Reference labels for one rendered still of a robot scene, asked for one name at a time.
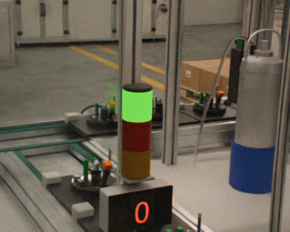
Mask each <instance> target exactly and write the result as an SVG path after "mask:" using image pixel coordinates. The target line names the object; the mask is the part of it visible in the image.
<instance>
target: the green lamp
mask: <svg viewBox="0 0 290 232"><path fill-rule="evenodd" d="M122 118H123V119H124V120H125V121H129V122H146V121H150V120H151V119H152V90H151V91H150V92H145V93H133V92H128V91H125V90H124V89H123V97H122Z"/></svg>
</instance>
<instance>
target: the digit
mask: <svg viewBox="0 0 290 232"><path fill-rule="evenodd" d="M154 200H155V192H149V193H144V194H138V195H135V196H130V197H129V228H128V230H130V229H135V228H139V227H145V226H149V225H153V224H154Z"/></svg>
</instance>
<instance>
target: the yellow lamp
mask: <svg viewBox="0 0 290 232"><path fill-rule="evenodd" d="M150 160H151V148H149V149H148V150H145V151H129V150H126V149H124V148H122V149H121V175H122V176H123V177H125V178H128V179H131V180H141V179H145V178H147V177H149V176H150Z"/></svg>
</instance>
